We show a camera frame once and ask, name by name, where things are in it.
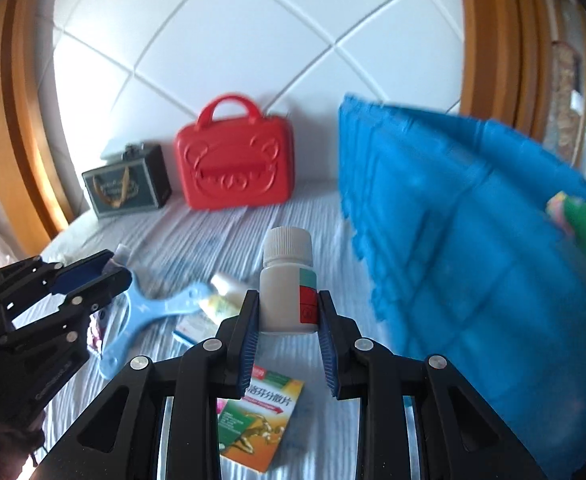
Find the blue plastic storage crate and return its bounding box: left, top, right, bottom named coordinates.
left=337, top=92, right=586, bottom=480

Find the pastel yellow pink toy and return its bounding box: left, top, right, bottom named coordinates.
left=546, top=191, right=581, bottom=237

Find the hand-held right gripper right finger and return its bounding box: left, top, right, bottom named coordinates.
left=317, top=290, right=549, bottom=480

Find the small white yellow tube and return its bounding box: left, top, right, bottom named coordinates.
left=198, top=272, right=248, bottom=326

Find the white pill bottle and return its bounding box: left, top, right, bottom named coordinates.
left=259, top=226, right=320, bottom=336

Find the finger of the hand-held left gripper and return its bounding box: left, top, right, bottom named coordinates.
left=63, top=266, right=134, bottom=322
left=38, top=249, right=116, bottom=296

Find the wooden wall panel frame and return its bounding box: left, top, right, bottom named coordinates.
left=0, top=0, right=554, bottom=256

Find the green orange medicine box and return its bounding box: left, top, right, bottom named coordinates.
left=217, top=365, right=305, bottom=473

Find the small white blue box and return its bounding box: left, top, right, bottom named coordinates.
left=173, top=312, right=221, bottom=348

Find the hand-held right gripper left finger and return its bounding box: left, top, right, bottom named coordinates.
left=43, top=289, right=261, bottom=480

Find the dark case with handle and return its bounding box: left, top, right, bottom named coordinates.
left=82, top=144, right=172, bottom=218

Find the red toy suitcase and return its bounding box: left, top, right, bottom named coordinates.
left=174, top=93, right=296, bottom=211

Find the pink white packet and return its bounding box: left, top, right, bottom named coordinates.
left=87, top=310, right=108, bottom=356

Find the light striped bed sheet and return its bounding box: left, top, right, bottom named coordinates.
left=38, top=180, right=414, bottom=480

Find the light blue plastic slingshot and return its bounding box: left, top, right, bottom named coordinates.
left=97, top=267, right=214, bottom=381

